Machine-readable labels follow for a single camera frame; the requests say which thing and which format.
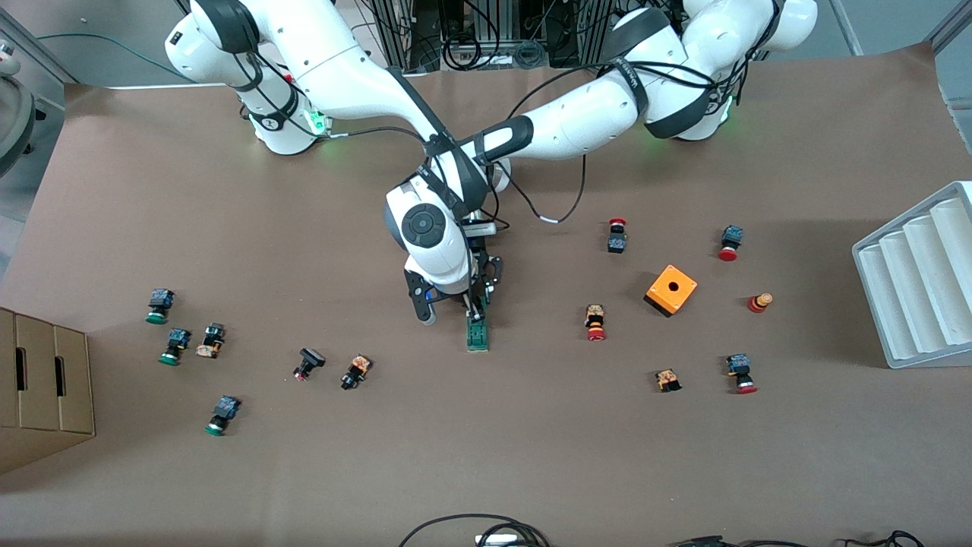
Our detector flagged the brown table cover mat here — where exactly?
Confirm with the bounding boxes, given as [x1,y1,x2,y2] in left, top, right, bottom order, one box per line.
[0,42,972,547]

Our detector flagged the brown cardboard bin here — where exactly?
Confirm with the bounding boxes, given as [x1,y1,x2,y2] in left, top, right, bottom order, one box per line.
[52,323,97,455]
[14,313,62,466]
[0,306,20,476]

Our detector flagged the grey ribbed plastic tray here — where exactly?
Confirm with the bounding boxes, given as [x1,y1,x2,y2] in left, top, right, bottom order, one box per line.
[851,180,972,370]

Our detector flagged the grey round device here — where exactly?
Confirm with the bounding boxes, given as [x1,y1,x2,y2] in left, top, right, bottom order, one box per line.
[0,38,43,179]

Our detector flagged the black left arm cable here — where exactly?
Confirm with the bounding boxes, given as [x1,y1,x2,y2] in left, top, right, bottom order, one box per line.
[501,148,589,225]

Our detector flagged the black selector switch orange block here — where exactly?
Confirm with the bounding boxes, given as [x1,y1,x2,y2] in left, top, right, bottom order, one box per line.
[340,354,373,391]

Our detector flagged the black flat-head switch red contacts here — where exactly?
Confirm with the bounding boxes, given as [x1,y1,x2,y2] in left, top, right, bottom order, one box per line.
[292,347,327,381]

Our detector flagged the orange button enclosure box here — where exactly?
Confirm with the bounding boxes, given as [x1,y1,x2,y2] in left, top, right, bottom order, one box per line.
[643,264,699,318]

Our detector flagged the aluminium rack with cables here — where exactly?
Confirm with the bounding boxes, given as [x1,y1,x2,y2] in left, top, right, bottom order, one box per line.
[363,0,688,73]

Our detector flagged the black looped cable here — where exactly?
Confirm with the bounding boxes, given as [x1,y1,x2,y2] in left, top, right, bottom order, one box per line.
[397,514,551,547]

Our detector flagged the beige black switch block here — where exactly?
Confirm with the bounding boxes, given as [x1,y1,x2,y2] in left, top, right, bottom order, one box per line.
[195,323,226,359]

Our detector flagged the green mushroom pushbutton switch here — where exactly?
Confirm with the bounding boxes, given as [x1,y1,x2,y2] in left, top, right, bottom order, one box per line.
[158,327,193,367]
[146,288,176,326]
[204,395,242,438]

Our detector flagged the black cable bundle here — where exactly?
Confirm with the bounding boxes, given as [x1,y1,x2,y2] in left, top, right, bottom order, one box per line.
[668,535,806,547]
[835,530,927,547]

